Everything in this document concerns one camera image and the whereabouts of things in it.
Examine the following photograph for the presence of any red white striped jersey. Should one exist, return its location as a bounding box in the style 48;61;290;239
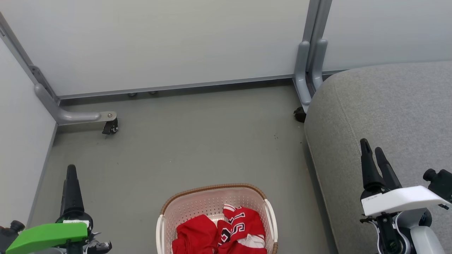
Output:
217;204;268;254

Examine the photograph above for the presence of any grey curved partition foot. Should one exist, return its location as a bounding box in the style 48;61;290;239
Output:
34;83;118;126

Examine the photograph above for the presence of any white partition panel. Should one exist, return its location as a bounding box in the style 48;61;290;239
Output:
320;0;452;73
0;0;311;100
0;26;59;226

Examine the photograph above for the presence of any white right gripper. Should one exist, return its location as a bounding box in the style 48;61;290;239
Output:
359;138;451;217

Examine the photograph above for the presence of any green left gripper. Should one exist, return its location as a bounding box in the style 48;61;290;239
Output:
5;164;94;254

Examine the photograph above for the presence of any plain red shirt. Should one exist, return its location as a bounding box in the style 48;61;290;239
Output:
172;214;219;254

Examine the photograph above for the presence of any grey fabric sofa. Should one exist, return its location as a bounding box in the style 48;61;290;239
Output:
304;60;452;254

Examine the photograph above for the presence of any pink perforated laundry basket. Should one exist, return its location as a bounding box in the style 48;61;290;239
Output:
156;183;279;254

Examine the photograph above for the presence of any grey upright partition foot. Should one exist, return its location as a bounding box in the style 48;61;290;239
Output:
294;41;312;107
311;38;328;91

